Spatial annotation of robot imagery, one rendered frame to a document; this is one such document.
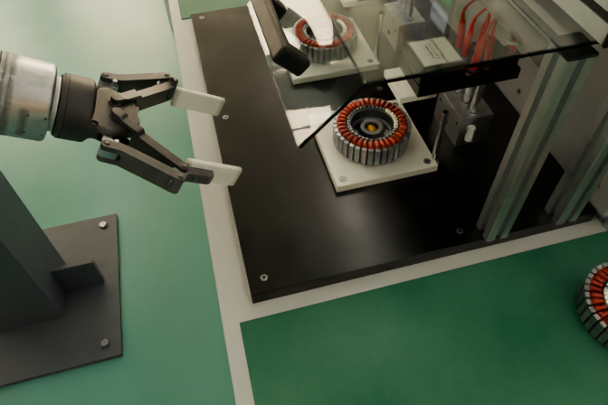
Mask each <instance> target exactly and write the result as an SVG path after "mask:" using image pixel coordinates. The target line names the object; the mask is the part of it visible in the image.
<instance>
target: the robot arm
mask: <svg viewBox="0 0 608 405"><path fill-rule="evenodd" d="M2 54H3V56H2ZM170 79H171V80H170ZM158 81H159V83H157V82H158ZM178 82H179V80H178V79H177V78H174V77H171V75H170V74H169V73H167V72H154V73H134V74H115V73H110V72H105V71H104V72H102V73H101V75H100V80H99V83H98V86H97V84H96V82H95V80H93V79H90V78H85V77H82V76H78V75H74V74H70V73H66V72H65V74H62V75H61V77H58V76H57V66H56V65H55V64H54V63H51V62H48V61H41V60H37V59H33V58H29V57H25V56H22V55H18V54H14V53H13V52H3V51H0V135H3V136H8V137H18V138H23V139H29V140H34V141H42V140H44V138H45V135H46V132H47V131H50V132H51V135H52V136H53V137H55V138H60V139H66V140H71V141H76V142H83V141H85V140H86V139H88V138H93V139H96V140H98V141H100V148H99V150H98V153H97V155H96V158H97V160H98V161H100V162H103V163H107V164H111V165H116V166H118V167H120V168H122V169H124V170H126V171H128V172H130V173H132V174H134V175H136V176H138V177H140V178H142V179H144V180H146V181H148V182H150V183H152V184H154V185H156V186H158V187H160V188H162V189H164V190H166V191H168V192H170V193H173V194H177V193H178V192H179V190H180V188H181V186H182V184H183V183H184V182H190V183H197V184H210V183H214V184H224V185H230V186H233V185H234V184H235V182H236V180H237V179H238V177H239V175H240V174H241V172H242V169H241V167H239V166H233V165H224V164H219V163H214V162H208V161H204V160H198V159H193V158H187V159H186V161H185V162H184V161H183V160H182V159H180V158H179V157H177V156H176V155H174V154H173V153H172V152H170V151H169V150H168V149H166V148H165V147H163V146H162V145H160V144H159V143H158V142H157V141H156V140H155V139H153V138H152V137H150V136H149V135H147V134H146V133H145V129H144V128H143V127H142V126H140V125H139V124H140V121H139V117H138V112H139V111H140V110H142V109H145V108H150V107H153V106H155V105H158V104H161V103H164V102H167V101H169V100H171V101H170V105H171V106H174V107H178V108H185V109H189V110H193V111H197V112H201V113H205V114H209V115H214V116H218V115H219V113H220V111H221V109H222V107H223V104H224V102H225V99H224V98H221V97H217V96H214V95H210V94H206V93H203V92H199V91H195V90H192V89H186V88H182V87H178V86H177V84H178ZM128 138H130V140H129V139H128ZM174 167H175V168H177V170H175V169H174ZM171 180H172V182H170V181H171Z"/></svg>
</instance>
